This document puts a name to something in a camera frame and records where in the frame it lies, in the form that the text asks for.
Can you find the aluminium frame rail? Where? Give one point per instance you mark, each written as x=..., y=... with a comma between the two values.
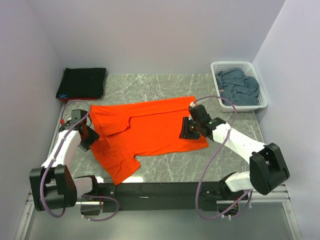
x=265, y=217

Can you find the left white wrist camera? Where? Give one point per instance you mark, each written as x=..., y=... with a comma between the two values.
x=65, y=122

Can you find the folded black t shirt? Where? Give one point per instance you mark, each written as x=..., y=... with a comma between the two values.
x=82, y=83

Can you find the folded red t shirt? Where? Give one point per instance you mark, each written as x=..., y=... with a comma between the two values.
x=77, y=99

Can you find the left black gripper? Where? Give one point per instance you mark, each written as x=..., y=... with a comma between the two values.
x=93, y=136

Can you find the grey blue t shirt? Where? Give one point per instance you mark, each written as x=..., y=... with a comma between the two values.
x=238, y=88

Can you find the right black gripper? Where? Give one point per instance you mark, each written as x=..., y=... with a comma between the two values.
x=185, y=133

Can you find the black base crossbar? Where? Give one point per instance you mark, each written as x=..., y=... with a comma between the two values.
x=143, y=196

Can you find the orange t shirt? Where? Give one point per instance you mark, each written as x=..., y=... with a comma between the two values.
x=147, y=128

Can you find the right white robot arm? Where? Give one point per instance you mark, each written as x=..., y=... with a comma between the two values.
x=267, y=166

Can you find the white plastic laundry basket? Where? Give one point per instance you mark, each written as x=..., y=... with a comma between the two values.
x=249, y=70

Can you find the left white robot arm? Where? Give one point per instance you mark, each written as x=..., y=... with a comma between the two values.
x=52, y=185

